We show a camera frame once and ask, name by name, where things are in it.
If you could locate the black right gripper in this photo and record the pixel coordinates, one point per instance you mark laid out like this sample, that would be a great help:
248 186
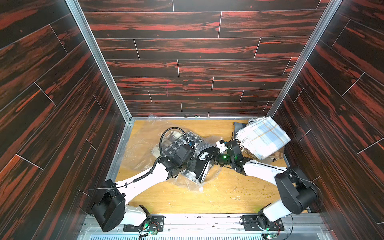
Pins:
216 153

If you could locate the clear plastic vacuum bag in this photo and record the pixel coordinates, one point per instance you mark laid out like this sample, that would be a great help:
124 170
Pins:
161 138

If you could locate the black white checkered scarf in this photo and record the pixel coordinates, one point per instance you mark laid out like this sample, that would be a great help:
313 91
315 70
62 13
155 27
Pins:
191 137

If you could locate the black smiley face scarf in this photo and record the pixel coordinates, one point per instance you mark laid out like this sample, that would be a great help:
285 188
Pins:
204 162

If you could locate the blue grey striped scarf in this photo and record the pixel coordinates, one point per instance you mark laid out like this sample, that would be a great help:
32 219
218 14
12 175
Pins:
238 127

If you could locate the dark brown scarf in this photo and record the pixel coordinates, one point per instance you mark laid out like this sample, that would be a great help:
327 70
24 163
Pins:
276 155

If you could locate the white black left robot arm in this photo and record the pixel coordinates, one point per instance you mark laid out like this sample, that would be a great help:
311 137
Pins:
109 205

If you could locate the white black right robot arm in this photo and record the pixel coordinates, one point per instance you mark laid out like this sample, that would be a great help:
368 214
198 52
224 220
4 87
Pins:
295 190

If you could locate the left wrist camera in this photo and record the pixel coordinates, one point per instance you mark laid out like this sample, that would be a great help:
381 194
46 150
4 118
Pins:
191 144

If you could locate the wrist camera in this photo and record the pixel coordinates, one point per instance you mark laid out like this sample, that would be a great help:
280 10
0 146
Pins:
221 145
191 144

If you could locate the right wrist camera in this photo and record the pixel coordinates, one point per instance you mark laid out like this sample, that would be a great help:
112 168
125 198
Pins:
221 145

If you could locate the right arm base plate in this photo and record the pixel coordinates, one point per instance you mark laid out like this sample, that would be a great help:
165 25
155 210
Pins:
256 223

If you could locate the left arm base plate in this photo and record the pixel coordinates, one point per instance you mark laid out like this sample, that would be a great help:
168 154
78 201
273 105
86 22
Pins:
152 225

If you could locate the aluminium front rail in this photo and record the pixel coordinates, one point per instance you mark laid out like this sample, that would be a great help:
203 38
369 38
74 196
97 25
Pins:
213 227

